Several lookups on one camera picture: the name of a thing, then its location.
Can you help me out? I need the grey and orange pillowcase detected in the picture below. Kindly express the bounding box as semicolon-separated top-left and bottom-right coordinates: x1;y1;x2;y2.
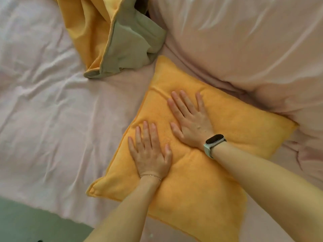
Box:
50;0;167;79
85;55;299;242

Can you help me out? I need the pink ruffled duvet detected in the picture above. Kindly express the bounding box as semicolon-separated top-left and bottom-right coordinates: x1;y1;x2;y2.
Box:
149;0;323;131

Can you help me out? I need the pink bed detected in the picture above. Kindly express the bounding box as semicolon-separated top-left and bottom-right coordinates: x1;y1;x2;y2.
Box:
0;0;323;242

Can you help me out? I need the thin gold bracelet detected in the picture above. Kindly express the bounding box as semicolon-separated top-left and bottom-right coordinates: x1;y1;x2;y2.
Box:
139;174;163;182

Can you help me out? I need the person's right forearm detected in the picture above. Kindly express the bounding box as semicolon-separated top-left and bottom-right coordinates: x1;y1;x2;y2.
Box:
212;142;323;242

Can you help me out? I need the person's right hand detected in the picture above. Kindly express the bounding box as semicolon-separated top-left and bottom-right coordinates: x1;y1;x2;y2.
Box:
167;90;215;151

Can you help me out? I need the person's left forearm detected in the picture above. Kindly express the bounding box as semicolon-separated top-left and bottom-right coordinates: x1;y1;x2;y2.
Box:
83;176;162;242

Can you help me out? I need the white smartwatch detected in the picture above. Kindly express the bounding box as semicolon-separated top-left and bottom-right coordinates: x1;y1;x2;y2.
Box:
203;134;227;160

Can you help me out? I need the person's left hand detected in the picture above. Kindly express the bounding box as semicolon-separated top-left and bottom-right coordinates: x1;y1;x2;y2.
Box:
128;121;173;180

